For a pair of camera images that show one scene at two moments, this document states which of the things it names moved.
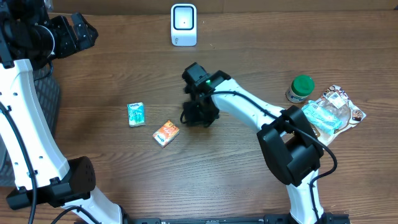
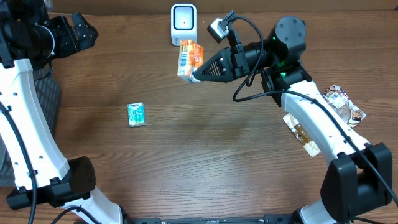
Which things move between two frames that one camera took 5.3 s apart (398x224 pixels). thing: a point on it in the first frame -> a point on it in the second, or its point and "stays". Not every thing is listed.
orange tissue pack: [166, 134] -> [191, 58]
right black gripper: [194, 119] -> [230, 64]
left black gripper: [87, 34] stays
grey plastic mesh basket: [48, 90] stays
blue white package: [136, 114] stays
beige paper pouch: [335, 101] stays
